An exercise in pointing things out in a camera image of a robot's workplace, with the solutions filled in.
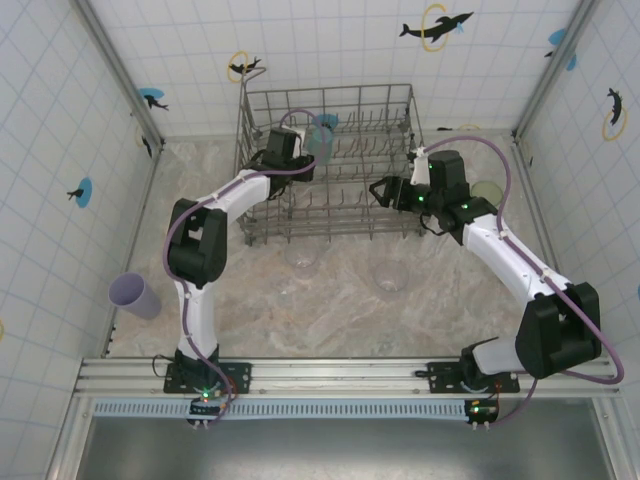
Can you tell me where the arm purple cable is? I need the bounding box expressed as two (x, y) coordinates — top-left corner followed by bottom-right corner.
(414, 135), (626, 429)
(164, 108), (334, 429)

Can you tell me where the slotted cable duct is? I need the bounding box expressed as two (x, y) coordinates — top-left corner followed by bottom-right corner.
(92, 398), (501, 420)

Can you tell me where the black seahorse yellow ring sticker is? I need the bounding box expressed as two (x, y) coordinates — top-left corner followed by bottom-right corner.
(602, 87), (630, 142)

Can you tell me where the grey metal panel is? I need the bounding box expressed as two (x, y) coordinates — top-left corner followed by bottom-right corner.
(74, 399), (619, 480)

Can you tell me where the grey wire dish rack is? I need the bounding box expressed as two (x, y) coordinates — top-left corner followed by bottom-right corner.
(234, 67), (426, 247)

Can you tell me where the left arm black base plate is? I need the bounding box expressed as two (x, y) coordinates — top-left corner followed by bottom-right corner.
(163, 360), (253, 396)

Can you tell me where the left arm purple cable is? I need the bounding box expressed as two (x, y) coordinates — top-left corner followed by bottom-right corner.
(164, 108), (334, 429)

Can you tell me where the clear plastic cup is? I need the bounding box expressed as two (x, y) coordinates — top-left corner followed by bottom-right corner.
(283, 243), (320, 281)
(373, 259), (410, 294)

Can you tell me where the purple plastic cup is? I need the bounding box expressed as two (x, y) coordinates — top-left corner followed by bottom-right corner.
(108, 272), (162, 320)

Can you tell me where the aluminium corner post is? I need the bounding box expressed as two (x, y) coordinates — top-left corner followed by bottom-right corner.
(510, 0), (601, 144)
(69, 0), (166, 151)

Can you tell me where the green plastic cup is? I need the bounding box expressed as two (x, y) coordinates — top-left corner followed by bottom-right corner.
(469, 179), (503, 204)

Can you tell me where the black fish yellow ring sticker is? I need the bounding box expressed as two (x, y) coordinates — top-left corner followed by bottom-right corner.
(135, 124), (154, 159)

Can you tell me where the black shark blue circle sticker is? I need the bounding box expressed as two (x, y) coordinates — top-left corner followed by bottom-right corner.
(138, 87), (170, 112)

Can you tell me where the black fish blue circle sticker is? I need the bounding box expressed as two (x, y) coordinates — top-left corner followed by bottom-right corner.
(66, 177), (95, 208)

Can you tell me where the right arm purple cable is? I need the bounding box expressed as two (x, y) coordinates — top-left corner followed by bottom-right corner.
(414, 135), (626, 429)

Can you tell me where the black dolphin yellow ring sticker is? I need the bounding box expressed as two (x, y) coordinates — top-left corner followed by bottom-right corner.
(398, 3), (475, 54)

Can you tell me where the teal plastic cup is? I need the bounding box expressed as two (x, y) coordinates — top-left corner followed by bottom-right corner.
(305, 124), (335, 167)

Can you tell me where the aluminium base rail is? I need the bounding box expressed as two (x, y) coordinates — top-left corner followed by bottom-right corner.
(73, 355), (621, 400)

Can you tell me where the aluminium side rail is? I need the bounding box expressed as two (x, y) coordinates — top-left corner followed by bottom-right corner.
(510, 134), (589, 359)
(99, 139), (169, 359)

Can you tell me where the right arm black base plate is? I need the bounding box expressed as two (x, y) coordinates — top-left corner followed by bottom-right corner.
(427, 360), (521, 396)

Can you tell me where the black seal yellow ring sticker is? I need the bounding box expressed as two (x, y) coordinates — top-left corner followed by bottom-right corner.
(227, 49), (264, 81)

